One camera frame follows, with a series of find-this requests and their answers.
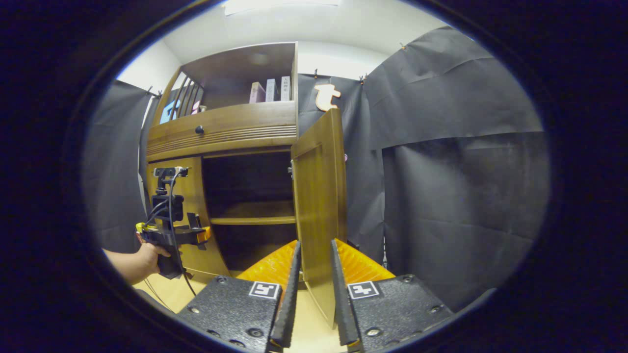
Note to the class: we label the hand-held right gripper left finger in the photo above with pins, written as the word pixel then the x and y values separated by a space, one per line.
pixel 289 304

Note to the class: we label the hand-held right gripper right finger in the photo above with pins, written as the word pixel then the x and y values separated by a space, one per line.
pixel 341 304

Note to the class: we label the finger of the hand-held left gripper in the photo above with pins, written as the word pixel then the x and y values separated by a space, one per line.
pixel 195 221
pixel 203 235

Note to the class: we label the wooden double-door shoe cabinet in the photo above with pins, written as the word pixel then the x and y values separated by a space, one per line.
pixel 235 73

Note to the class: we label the wooden cabinet drawer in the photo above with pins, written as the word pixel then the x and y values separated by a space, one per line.
pixel 245 122

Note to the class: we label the grey white book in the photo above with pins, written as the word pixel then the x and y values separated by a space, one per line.
pixel 270 90

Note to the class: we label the ceiling light panel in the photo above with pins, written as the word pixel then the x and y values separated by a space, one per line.
pixel 282 6

